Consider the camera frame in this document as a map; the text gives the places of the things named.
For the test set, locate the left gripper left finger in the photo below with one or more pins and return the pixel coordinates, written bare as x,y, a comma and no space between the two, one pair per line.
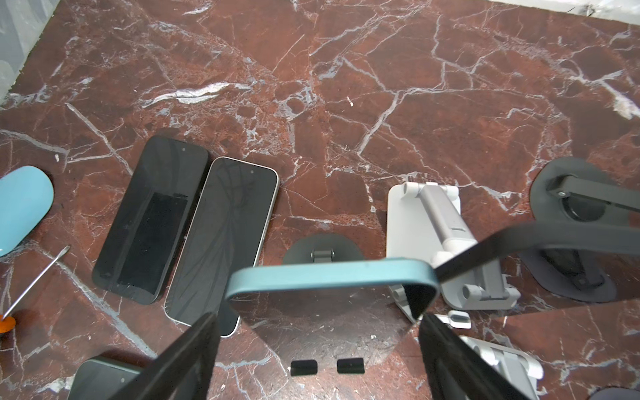
184,370

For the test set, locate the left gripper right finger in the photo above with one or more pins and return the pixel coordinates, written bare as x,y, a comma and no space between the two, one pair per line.
454,370

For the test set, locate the black phone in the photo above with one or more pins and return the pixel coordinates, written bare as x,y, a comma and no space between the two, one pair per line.
101,378
327,312
541,235
139,250

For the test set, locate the white framed phone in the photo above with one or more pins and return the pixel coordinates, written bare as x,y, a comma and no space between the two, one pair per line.
226,234

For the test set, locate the grey angled phone stand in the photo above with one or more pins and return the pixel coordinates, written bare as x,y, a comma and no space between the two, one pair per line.
585,213

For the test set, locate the white phone stand centre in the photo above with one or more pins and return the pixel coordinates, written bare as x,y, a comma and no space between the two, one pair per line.
517,367

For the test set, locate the white phone stand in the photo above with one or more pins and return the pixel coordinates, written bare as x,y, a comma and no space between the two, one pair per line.
517,367
424,222

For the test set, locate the white phone stand back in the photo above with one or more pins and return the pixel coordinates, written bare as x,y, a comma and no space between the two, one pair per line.
424,222

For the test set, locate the light blue toy shovel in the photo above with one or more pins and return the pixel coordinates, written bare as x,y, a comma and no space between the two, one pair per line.
26,197

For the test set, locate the orange handled screwdriver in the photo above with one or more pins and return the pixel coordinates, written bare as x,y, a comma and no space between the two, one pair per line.
8,321

